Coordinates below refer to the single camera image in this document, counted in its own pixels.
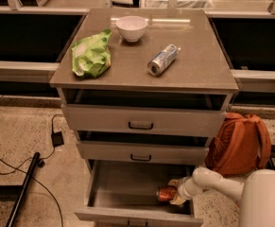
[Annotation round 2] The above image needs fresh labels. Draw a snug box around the black pole on floor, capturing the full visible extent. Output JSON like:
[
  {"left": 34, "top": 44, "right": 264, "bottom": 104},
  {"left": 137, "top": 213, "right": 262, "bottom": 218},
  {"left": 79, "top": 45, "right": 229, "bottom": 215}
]
[{"left": 6, "top": 152, "right": 40, "bottom": 227}]

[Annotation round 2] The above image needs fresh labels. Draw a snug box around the black pole near backpack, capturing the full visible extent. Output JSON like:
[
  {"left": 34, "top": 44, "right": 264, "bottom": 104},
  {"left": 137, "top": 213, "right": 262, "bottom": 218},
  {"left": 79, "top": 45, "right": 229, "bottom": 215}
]
[{"left": 267, "top": 158, "right": 275, "bottom": 170}]

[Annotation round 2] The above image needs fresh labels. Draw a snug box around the grey top drawer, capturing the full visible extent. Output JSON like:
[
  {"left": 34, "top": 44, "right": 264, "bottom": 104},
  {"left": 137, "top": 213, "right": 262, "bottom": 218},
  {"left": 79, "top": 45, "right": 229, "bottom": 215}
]
[{"left": 61, "top": 104, "right": 225, "bottom": 137}]

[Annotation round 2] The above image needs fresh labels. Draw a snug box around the grey drawer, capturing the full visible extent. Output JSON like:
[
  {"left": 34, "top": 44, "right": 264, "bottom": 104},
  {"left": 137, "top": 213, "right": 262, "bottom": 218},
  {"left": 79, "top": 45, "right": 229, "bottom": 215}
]
[
  {"left": 77, "top": 141, "right": 208, "bottom": 166},
  {"left": 61, "top": 104, "right": 225, "bottom": 137},
  {"left": 76, "top": 161, "right": 203, "bottom": 227}
]

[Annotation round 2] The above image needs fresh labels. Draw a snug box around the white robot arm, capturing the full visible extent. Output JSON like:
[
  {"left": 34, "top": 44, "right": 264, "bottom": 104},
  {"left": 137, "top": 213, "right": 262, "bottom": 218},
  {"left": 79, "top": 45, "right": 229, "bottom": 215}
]
[{"left": 168, "top": 167, "right": 275, "bottom": 227}]

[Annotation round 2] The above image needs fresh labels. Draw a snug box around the green chip bag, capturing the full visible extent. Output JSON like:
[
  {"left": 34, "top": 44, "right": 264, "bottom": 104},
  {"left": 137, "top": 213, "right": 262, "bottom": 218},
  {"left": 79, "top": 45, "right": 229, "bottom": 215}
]
[{"left": 71, "top": 29, "right": 112, "bottom": 79}]

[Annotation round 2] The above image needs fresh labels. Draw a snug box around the grey drawer cabinet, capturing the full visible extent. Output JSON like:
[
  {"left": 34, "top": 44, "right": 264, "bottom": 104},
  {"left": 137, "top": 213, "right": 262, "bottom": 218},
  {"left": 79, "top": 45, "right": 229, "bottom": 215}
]
[{"left": 49, "top": 7, "right": 240, "bottom": 227}]

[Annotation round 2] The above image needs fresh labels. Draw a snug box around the black floor cable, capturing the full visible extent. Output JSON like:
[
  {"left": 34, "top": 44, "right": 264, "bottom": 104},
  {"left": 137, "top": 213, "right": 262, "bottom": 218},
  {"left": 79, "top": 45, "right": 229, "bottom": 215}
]
[{"left": 0, "top": 113, "right": 65, "bottom": 227}]

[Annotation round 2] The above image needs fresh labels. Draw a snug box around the orange coke can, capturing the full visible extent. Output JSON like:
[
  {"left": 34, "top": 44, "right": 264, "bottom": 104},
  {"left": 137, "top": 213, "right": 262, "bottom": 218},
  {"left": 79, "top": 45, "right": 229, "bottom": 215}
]
[{"left": 156, "top": 186, "right": 177, "bottom": 202}]

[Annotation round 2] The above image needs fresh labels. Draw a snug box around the silver blue soda can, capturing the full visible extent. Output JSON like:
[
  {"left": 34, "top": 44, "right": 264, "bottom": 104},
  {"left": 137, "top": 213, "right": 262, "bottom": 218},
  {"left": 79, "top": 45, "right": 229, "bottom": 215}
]
[{"left": 147, "top": 44, "right": 179, "bottom": 77}]

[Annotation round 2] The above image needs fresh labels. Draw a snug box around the grey bottom drawer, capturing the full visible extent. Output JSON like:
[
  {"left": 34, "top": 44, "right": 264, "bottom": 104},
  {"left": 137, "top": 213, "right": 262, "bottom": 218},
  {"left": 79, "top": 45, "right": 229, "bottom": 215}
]
[{"left": 76, "top": 161, "right": 203, "bottom": 227}]

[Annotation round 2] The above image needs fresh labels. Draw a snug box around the orange backpack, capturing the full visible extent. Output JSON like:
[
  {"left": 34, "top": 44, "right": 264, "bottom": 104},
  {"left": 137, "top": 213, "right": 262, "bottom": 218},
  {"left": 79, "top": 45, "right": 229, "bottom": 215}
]
[{"left": 205, "top": 113, "right": 271, "bottom": 176}]

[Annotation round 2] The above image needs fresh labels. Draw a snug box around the black power adapter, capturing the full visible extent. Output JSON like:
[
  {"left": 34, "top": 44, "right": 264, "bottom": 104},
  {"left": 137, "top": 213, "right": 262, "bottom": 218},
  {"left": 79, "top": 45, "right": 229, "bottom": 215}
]
[{"left": 51, "top": 131, "right": 64, "bottom": 148}]

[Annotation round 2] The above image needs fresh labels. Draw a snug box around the white bowl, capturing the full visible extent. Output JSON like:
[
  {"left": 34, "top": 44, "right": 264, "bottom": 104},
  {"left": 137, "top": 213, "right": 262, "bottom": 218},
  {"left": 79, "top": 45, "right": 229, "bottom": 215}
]
[{"left": 116, "top": 16, "right": 147, "bottom": 43}]

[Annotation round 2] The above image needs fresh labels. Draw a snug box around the grey middle drawer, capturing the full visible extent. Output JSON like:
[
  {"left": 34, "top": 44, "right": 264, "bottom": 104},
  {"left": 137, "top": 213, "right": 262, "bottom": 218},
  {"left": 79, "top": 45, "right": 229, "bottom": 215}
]
[{"left": 77, "top": 141, "right": 208, "bottom": 166}]

